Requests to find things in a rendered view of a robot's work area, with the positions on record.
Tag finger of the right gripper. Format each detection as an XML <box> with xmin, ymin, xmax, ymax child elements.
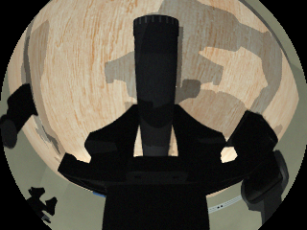
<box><xmin>45</xmin><ymin>196</ymin><xmax>58</xmax><ymax>213</ymax></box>
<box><xmin>31</xmin><ymin>187</ymin><xmax>45</xmax><ymax>198</ymax></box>

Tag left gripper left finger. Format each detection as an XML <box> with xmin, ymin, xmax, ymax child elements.
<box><xmin>84</xmin><ymin>103</ymin><xmax>139</xmax><ymax>169</ymax></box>

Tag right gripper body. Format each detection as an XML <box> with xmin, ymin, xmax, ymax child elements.
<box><xmin>28</xmin><ymin>189</ymin><xmax>54</xmax><ymax>216</ymax></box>

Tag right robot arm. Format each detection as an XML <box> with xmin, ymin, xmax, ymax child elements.
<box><xmin>0</xmin><ymin>83</ymin><xmax>51</xmax><ymax>223</ymax></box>

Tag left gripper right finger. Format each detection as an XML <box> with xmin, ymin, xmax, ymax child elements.
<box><xmin>173</xmin><ymin>104</ymin><xmax>226</xmax><ymax>169</ymax></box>

